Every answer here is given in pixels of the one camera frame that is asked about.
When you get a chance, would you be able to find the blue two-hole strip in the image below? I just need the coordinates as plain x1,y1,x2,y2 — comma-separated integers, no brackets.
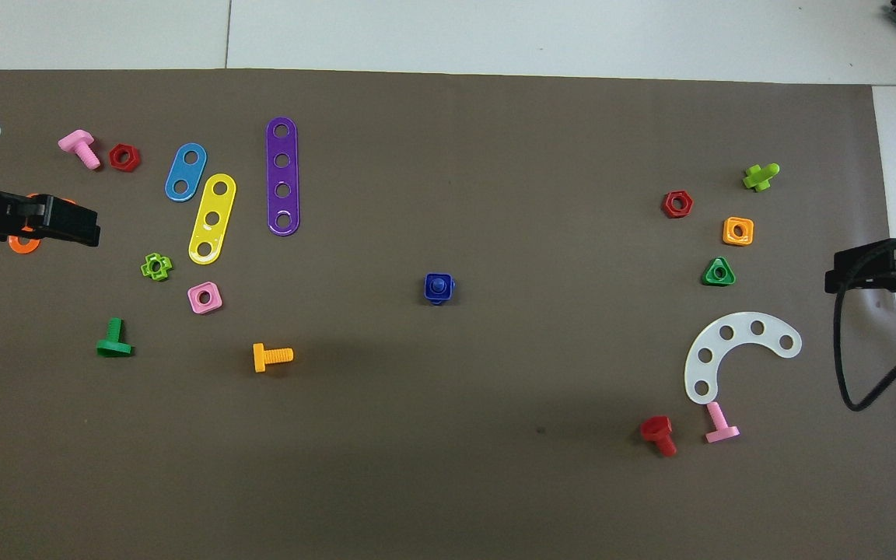
164,142,208,203

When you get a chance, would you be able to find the orange plastic bolt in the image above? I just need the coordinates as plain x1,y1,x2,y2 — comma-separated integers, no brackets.
252,342,295,374

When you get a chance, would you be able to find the white curved five-hole strip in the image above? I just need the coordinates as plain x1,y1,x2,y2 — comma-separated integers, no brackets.
684,312,803,406

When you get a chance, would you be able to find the green triangular nut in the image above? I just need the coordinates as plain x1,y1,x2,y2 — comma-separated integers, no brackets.
702,256,737,287

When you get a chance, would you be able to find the lime green cross nut left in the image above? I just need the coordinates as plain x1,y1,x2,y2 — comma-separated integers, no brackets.
742,163,781,193

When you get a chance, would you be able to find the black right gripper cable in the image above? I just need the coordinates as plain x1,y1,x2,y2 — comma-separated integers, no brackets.
833,232,896,413

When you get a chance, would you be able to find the yellow three-hole strip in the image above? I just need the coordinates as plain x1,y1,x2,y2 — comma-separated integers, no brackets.
187,173,237,265

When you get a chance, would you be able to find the brown table mat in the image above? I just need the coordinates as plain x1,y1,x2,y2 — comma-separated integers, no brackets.
0,68,896,560

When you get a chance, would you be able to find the pink square nut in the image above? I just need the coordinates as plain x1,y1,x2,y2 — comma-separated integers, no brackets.
187,281,224,315

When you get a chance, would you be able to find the orange square nut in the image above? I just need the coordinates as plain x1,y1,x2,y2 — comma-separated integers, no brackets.
722,216,755,247

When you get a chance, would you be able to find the orange heart-shaped plate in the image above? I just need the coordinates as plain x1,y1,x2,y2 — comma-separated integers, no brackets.
9,193,77,255

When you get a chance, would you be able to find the pink plastic bolt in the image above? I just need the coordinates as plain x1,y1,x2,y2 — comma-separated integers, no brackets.
704,401,741,445
58,129,102,171

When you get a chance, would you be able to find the purple four-hole strip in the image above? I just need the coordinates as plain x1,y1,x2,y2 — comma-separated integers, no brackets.
265,117,301,236

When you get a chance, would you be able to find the blue square nut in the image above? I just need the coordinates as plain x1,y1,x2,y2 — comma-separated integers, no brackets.
424,272,457,306

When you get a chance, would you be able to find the red plastic bolt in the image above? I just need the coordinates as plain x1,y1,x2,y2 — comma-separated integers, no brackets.
639,415,679,458

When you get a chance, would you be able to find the green plastic bolt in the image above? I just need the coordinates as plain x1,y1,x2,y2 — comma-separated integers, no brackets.
96,317,135,359

